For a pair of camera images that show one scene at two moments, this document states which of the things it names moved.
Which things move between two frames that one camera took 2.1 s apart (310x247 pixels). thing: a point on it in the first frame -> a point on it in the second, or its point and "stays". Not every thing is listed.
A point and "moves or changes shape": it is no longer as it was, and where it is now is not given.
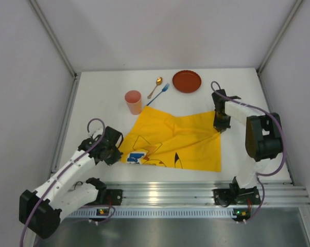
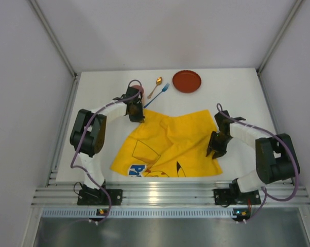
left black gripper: [115, 156] -> [135, 110]
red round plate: [187, 81] stays
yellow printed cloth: [164, 139] moves or changes shape
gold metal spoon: [158, 82] stays
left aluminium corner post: [54, 37] stays
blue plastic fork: [164, 88] stays
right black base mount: [235, 195] stays
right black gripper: [222, 123] -> [219, 139]
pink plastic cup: [133, 98] moves or changes shape
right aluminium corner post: [275, 42] stays
